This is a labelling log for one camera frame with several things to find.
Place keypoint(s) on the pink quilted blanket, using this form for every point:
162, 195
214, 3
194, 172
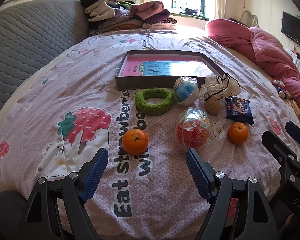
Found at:
260, 45

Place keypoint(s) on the strawberry print bed sheet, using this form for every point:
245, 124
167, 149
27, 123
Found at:
65, 80

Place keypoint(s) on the yellow snack packet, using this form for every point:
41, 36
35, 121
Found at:
296, 107

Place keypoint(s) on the dark blue cookie packet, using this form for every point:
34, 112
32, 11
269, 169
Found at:
238, 111

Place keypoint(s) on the small orange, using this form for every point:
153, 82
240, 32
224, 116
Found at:
238, 133

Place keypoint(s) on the small colourful toy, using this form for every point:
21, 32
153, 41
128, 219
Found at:
281, 88

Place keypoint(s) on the grey quilted headboard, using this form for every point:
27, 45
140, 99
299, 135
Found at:
27, 37

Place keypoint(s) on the red ball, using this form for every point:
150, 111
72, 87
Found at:
191, 133

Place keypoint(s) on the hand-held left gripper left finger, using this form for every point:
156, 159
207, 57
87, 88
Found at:
96, 175

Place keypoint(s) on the grey shallow cardboard box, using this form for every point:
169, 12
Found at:
140, 83

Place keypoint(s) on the blue ball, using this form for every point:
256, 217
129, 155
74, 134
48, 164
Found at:
185, 92

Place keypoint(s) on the pile of folded clothes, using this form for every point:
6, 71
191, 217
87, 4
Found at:
120, 17

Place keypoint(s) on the walnut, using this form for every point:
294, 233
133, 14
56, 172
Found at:
213, 106

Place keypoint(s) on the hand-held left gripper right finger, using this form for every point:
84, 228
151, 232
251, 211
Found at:
197, 172

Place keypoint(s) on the barred window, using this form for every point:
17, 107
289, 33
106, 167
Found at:
185, 0

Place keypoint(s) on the black flat television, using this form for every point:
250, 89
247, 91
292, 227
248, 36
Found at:
295, 30

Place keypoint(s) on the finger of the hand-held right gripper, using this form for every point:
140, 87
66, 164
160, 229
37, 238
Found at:
296, 131
275, 142

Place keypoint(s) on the orange with dark leaf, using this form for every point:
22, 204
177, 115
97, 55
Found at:
135, 141

